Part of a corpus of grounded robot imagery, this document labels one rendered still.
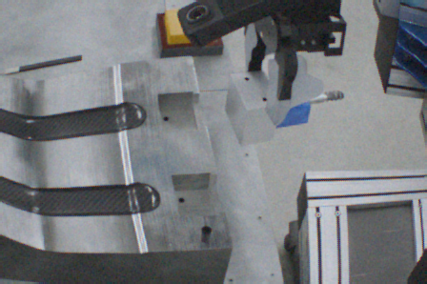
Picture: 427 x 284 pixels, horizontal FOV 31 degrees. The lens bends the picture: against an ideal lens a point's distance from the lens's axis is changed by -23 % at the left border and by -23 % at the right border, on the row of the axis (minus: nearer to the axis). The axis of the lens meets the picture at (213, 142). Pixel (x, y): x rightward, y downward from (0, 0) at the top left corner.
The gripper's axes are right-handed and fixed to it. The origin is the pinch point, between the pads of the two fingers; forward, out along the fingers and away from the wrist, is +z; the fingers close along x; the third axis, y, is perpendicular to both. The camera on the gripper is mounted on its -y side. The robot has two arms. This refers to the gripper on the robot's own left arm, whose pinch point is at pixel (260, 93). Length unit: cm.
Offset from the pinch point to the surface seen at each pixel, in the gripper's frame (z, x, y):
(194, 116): 7.8, 4.9, -4.5
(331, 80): 95, 82, 63
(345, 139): 95, 63, 58
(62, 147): 6.7, 3.4, -20.9
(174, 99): 7.2, 7.2, -6.1
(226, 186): 15.1, 0.6, -1.7
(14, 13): 15, 42, -26
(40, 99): 6.7, 11.6, -22.9
